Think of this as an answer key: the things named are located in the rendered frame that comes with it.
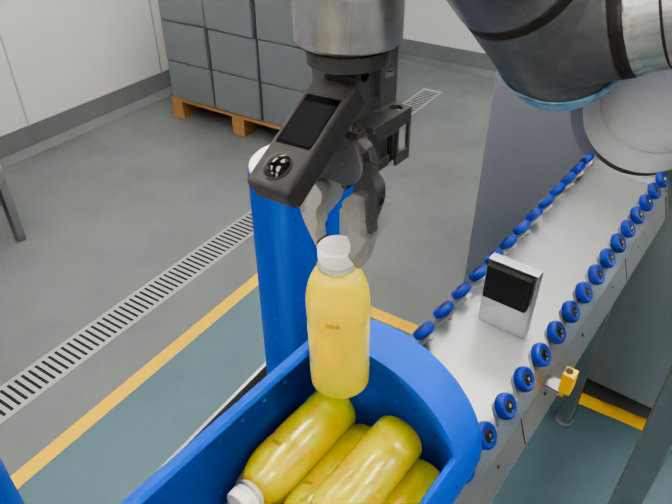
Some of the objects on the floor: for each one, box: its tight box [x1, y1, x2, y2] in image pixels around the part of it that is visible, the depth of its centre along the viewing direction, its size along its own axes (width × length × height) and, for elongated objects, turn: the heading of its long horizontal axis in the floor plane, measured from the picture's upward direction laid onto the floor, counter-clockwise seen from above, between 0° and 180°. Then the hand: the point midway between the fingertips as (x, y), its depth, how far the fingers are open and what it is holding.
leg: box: [555, 307, 612, 427], centre depth 200 cm, size 6×6×63 cm
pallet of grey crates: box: [158, 0, 326, 137], centre depth 403 cm, size 120×80×119 cm
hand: (335, 252), depth 61 cm, fingers closed on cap, 4 cm apart
